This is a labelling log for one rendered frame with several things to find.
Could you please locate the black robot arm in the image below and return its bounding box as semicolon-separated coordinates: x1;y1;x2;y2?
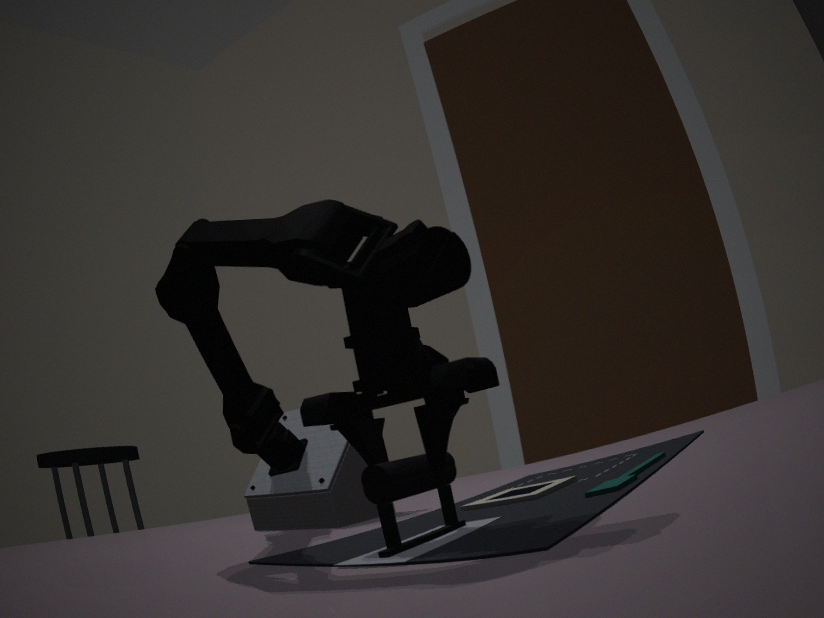
155;199;471;476

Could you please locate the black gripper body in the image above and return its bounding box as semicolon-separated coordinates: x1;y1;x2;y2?
300;314;500;427

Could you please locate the teal flat trowel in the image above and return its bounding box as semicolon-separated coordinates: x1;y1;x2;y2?
585;452;666;498

